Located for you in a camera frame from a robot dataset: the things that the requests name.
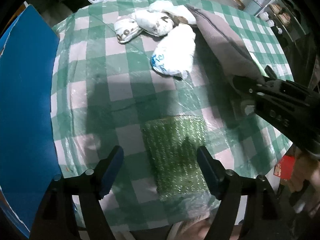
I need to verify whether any grey shoe rack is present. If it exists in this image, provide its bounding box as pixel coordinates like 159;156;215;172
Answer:
252;0;310;43

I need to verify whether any grey fabric cushion cover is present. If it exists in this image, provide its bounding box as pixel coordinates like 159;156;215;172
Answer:
187;5;265;84

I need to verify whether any red box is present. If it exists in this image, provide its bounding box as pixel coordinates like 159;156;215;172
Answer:
273;155;296;180

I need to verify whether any white patterned cloth bundle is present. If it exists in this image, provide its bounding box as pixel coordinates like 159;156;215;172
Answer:
114;0;196;44

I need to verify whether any person's right hand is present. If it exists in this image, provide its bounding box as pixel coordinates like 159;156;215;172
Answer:
288;146;319;218

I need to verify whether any blue cardboard box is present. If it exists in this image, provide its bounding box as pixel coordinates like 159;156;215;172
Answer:
1;5;61;237

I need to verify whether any green sparkly knitted cloth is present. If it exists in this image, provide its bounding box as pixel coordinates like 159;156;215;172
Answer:
142;115;207;201

